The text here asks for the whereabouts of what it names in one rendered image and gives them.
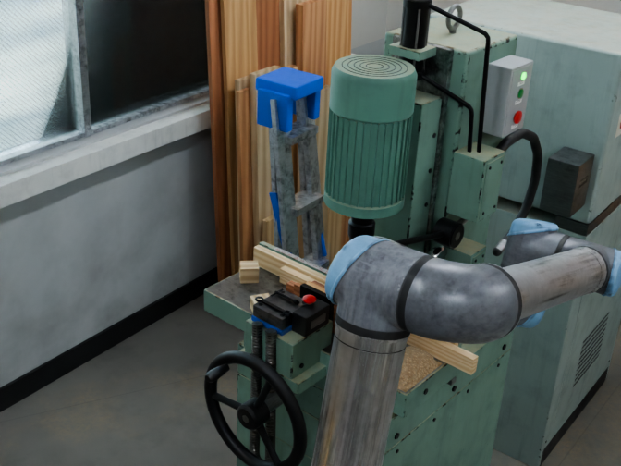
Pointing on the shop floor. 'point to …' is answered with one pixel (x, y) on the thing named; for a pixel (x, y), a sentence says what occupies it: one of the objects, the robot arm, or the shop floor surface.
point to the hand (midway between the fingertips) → (362, 270)
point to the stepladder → (272, 108)
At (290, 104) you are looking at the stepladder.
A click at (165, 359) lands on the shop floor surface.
